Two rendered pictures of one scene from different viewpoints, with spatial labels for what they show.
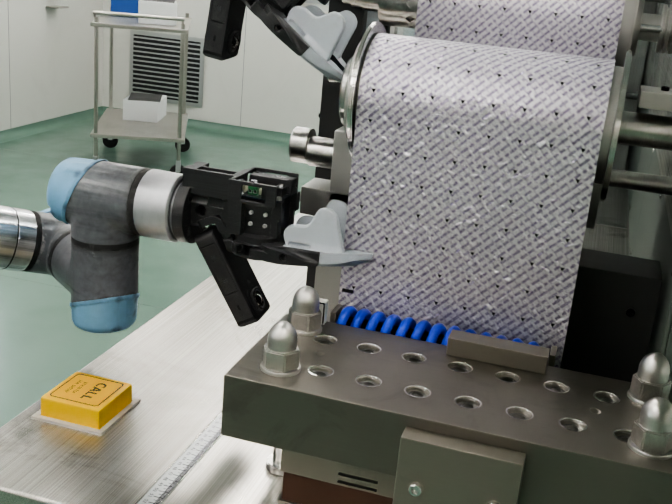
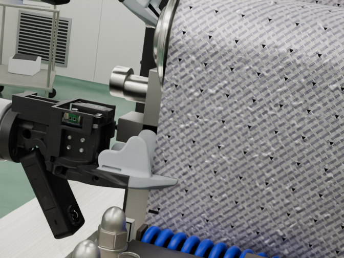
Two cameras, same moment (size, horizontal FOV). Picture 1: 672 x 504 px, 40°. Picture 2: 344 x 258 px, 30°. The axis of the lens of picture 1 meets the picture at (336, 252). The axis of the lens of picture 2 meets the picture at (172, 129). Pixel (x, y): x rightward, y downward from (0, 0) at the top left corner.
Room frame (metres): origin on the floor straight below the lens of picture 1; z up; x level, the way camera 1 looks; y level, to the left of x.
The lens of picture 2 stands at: (0.19, -0.02, 1.33)
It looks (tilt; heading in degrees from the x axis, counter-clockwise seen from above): 14 degrees down; 359
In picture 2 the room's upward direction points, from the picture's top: 8 degrees clockwise
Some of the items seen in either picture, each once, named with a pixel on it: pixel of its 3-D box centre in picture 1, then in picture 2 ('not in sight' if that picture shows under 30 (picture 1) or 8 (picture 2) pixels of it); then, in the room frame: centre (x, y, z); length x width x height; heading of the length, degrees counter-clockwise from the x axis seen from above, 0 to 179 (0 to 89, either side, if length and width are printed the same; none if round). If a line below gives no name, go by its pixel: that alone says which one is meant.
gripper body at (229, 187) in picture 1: (238, 211); (59, 136); (0.94, 0.11, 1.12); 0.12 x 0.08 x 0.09; 75
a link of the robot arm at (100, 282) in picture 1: (99, 275); not in sight; (0.99, 0.27, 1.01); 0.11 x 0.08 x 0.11; 37
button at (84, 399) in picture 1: (87, 399); not in sight; (0.87, 0.25, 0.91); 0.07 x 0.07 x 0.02; 75
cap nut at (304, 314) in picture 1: (305, 307); (113, 226); (0.84, 0.02, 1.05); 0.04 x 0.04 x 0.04
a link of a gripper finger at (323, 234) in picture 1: (327, 235); (137, 161); (0.89, 0.01, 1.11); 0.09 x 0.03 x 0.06; 74
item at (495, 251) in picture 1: (457, 255); (253, 184); (0.87, -0.12, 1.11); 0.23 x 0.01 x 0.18; 75
